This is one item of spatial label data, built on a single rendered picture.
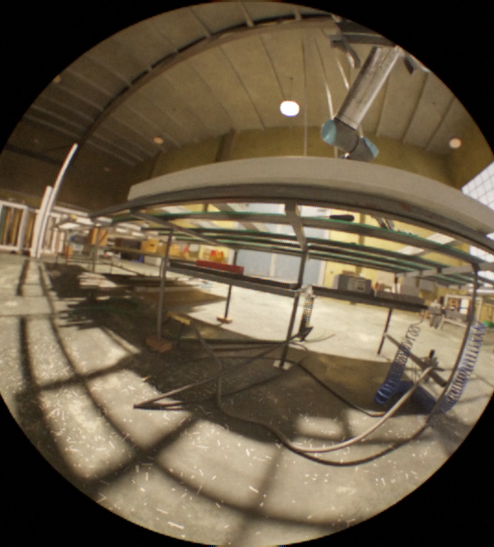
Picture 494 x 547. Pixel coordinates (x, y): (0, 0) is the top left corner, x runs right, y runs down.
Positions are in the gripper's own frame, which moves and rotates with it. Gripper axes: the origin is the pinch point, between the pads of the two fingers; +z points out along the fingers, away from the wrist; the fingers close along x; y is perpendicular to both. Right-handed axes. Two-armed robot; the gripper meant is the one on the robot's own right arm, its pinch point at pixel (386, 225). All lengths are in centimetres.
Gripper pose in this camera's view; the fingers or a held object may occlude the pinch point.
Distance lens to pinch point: 80.1
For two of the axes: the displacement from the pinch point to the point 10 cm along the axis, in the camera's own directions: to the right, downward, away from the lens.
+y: -8.4, 4.8, 2.6
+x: -3.1, -0.3, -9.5
